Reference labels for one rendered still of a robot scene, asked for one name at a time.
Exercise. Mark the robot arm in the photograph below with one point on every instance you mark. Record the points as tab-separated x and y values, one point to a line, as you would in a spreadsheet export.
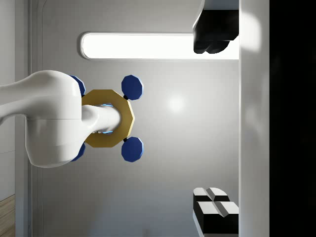
49	118

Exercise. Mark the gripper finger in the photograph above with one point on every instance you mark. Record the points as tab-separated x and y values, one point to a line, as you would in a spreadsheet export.
217	29
217	219

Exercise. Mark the drone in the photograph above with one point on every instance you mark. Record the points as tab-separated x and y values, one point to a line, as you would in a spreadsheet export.
123	103

